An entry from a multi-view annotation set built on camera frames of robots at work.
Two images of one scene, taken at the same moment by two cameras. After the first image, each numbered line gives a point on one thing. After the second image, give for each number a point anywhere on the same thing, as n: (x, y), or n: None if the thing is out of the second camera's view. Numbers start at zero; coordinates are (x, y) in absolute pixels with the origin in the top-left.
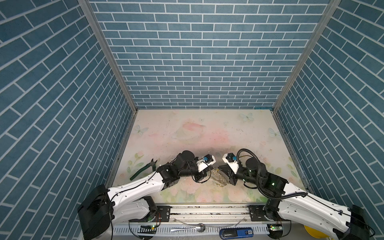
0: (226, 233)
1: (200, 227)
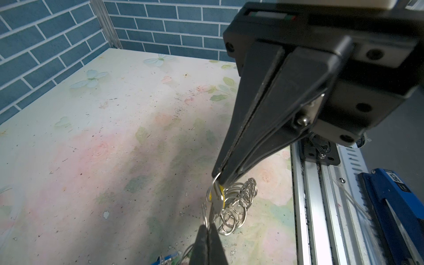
0: (396, 213)
1: None
